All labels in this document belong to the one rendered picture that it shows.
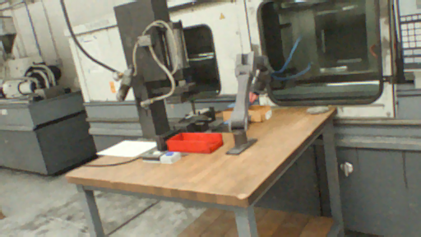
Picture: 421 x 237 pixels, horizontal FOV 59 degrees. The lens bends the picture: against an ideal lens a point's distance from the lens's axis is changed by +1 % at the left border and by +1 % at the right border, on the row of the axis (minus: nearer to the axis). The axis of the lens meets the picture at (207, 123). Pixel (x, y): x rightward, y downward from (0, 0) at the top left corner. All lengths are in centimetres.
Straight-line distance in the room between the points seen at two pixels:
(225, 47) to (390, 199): 137
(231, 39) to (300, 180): 104
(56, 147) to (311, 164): 340
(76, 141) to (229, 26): 314
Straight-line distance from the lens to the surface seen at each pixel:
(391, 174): 230
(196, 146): 170
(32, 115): 482
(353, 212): 248
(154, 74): 200
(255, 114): 205
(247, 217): 130
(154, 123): 211
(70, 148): 506
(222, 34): 253
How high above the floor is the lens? 144
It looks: 14 degrees down
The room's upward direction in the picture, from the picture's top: 10 degrees counter-clockwise
